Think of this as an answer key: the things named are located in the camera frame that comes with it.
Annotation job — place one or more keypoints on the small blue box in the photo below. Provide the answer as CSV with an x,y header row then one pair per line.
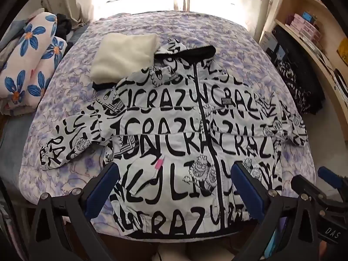
x,y
307,16

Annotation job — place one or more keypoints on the cream fleece folded garment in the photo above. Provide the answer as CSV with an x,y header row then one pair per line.
x,y
122,57

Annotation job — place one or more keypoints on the blue flower print pillow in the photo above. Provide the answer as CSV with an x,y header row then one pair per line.
x,y
47,70
25,42

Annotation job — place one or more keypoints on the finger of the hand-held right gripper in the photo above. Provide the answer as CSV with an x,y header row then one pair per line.
x,y
306,183
325,173

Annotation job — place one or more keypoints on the grey bed sheet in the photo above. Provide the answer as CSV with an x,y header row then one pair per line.
x,y
13,133

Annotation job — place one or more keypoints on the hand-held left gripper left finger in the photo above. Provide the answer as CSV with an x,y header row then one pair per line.
x,y
101,185

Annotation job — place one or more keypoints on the purple floral bedspread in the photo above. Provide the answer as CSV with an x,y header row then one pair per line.
x,y
81,73

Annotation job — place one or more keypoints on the grey blue cloth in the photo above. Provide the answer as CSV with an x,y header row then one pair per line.
x,y
12,31

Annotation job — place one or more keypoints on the yellow item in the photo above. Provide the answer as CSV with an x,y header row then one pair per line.
x,y
343,50

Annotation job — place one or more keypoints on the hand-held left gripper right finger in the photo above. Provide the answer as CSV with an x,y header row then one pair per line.
x,y
246,188

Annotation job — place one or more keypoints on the stack of pink boxes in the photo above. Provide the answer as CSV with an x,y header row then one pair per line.
x,y
306,28

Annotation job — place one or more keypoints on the black white printed cloth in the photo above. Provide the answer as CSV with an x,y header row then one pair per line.
x,y
296,89

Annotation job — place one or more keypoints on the white black lettered jacket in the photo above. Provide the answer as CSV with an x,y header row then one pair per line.
x,y
174,119

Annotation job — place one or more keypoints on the dark clothes pile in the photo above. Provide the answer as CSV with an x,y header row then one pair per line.
x,y
64,25

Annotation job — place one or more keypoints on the white box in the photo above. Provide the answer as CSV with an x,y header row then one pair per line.
x,y
267,39

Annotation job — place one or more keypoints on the wooden shelf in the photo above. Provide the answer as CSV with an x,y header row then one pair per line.
x,y
299,5

